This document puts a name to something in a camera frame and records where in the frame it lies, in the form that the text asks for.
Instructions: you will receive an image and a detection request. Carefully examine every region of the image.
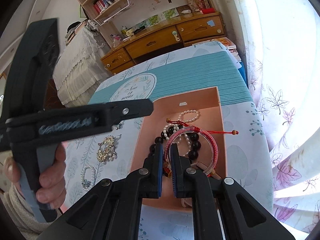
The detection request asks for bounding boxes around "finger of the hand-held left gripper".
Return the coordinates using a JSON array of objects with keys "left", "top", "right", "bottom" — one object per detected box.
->
[{"left": 6, "top": 99, "right": 153, "bottom": 152}]

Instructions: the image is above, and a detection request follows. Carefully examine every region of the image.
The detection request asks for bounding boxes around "wooden desk with drawers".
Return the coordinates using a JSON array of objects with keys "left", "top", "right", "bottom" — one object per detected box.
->
[{"left": 100, "top": 12, "right": 227, "bottom": 76}]

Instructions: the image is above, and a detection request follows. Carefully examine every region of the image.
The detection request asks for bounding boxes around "row of red books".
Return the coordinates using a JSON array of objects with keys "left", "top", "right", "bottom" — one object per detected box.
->
[{"left": 93, "top": 0, "right": 116, "bottom": 14}]

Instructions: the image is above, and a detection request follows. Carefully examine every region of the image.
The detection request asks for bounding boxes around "row of green picture cards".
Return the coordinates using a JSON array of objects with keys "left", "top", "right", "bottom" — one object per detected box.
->
[{"left": 130, "top": 8, "right": 181, "bottom": 30}]

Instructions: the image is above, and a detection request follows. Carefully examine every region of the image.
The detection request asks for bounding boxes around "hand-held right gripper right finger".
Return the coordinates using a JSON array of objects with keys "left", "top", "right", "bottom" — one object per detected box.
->
[{"left": 169, "top": 142, "right": 295, "bottom": 240}]

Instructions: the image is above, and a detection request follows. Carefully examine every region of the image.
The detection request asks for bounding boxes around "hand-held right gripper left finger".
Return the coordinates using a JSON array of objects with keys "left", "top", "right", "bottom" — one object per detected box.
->
[{"left": 37, "top": 142, "right": 165, "bottom": 240}]

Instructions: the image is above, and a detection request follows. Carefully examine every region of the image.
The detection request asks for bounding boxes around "orange cardboard box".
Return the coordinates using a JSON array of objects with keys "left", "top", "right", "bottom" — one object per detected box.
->
[{"left": 192, "top": 37, "right": 238, "bottom": 49}]

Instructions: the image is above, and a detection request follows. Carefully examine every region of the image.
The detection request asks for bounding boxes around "stack of books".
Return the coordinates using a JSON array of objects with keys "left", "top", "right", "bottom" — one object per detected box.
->
[{"left": 65, "top": 21, "right": 87, "bottom": 46}]

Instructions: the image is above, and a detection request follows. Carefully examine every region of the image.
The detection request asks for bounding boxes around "person's left forearm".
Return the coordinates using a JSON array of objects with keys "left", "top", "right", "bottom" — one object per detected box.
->
[{"left": 0, "top": 184, "right": 54, "bottom": 240}]

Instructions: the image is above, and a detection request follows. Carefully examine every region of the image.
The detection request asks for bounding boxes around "white pearl bracelet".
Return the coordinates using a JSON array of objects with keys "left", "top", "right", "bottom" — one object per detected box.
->
[{"left": 178, "top": 109, "right": 201, "bottom": 125}]

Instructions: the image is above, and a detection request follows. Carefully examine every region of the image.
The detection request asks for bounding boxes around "red white cup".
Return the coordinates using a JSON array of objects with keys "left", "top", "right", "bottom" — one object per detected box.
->
[{"left": 191, "top": 0, "right": 209, "bottom": 12}]

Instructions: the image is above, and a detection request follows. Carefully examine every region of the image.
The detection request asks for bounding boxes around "white lace bedspread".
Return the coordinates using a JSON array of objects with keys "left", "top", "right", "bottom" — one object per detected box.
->
[{"left": 53, "top": 20, "right": 113, "bottom": 107}]

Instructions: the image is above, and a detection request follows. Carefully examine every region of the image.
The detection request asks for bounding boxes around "person's left hand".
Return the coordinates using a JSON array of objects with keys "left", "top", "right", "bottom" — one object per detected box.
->
[{"left": 4, "top": 145, "right": 66, "bottom": 210}]

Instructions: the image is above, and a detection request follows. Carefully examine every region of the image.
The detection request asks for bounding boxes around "black bead bracelet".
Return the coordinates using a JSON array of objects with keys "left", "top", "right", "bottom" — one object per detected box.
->
[{"left": 147, "top": 126, "right": 202, "bottom": 160}]

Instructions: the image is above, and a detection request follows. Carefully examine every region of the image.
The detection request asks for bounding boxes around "black flashlight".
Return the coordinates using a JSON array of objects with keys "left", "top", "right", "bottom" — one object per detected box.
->
[{"left": 131, "top": 25, "right": 147, "bottom": 35}]

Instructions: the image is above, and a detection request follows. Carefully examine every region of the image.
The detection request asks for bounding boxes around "gold pearl brooch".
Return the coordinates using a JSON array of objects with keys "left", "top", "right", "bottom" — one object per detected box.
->
[
  {"left": 96, "top": 147, "right": 118, "bottom": 165},
  {"left": 99, "top": 135, "right": 116, "bottom": 148}
]

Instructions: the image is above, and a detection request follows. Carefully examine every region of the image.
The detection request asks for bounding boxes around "small pearl strand bracelet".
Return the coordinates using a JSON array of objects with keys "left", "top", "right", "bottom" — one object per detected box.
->
[{"left": 162, "top": 124, "right": 191, "bottom": 157}]

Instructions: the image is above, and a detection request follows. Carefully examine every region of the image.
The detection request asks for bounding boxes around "red white packet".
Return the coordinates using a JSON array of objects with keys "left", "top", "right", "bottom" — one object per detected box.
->
[{"left": 228, "top": 45, "right": 242, "bottom": 62}]

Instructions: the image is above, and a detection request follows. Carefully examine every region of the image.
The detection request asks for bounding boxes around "pearl bracelet with blue flower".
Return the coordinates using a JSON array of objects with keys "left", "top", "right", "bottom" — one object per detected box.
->
[{"left": 80, "top": 165, "right": 97, "bottom": 191}]

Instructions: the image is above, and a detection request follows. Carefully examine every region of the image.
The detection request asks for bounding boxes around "red string bracelet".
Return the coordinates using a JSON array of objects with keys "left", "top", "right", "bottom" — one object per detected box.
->
[{"left": 166, "top": 118, "right": 239, "bottom": 136}]

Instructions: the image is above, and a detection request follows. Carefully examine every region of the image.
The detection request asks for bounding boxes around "printed tree pattern tablecloth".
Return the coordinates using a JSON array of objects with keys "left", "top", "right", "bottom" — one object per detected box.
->
[{"left": 64, "top": 41, "right": 275, "bottom": 240}]

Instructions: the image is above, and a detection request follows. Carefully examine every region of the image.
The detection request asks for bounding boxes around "pink red bangle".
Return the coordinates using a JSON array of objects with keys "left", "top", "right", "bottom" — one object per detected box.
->
[{"left": 164, "top": 127, "right": 219, "bottom": 176}]

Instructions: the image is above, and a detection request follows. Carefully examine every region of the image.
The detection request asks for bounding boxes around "pinkish brown bracelet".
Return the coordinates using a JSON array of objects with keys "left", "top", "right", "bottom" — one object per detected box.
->
[{"left": 189, "top": 162, "right": 223, "bottom": 181}]

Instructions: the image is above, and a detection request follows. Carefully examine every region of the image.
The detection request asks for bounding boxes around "pink jewelry box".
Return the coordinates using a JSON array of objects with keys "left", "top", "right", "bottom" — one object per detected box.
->
[{"left": 129, "top": 86, "right": 228, "bottom": 214}]

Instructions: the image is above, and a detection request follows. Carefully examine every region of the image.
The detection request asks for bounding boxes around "floral white curtain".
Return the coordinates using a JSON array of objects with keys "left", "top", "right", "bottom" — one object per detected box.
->
[{"left": 217, "top": 0, "right": 320, "bottom": 233}]

